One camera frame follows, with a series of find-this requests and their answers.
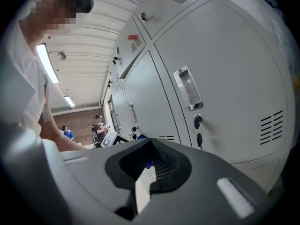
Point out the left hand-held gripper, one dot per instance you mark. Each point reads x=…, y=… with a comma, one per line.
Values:
x=111, y=139

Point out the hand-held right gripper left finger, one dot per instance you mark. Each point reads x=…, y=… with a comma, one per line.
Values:
x=82, y=184

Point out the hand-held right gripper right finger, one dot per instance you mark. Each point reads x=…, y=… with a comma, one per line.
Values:
x=206, y=196

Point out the blue cleaning cloth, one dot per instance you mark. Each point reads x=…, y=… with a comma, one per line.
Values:
x=141, y=137

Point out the grey metal locker cabinet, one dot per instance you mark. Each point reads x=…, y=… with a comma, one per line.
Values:
x=234, y=67

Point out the person's left forearm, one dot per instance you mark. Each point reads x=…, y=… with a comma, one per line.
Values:
x=65, y=142

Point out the long ceiling light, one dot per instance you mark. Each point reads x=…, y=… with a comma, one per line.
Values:
x=69, y=101
x=47, y=62

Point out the set of black locker keys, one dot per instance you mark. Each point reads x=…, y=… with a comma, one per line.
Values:
x=199, y=138

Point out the round ceiling detector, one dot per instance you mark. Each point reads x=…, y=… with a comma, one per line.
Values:
x=61, y=55

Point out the person's white printed t-shirt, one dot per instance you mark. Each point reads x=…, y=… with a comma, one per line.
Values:
x=23, y=78

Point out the person's head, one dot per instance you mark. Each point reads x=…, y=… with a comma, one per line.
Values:
x=54, y=15

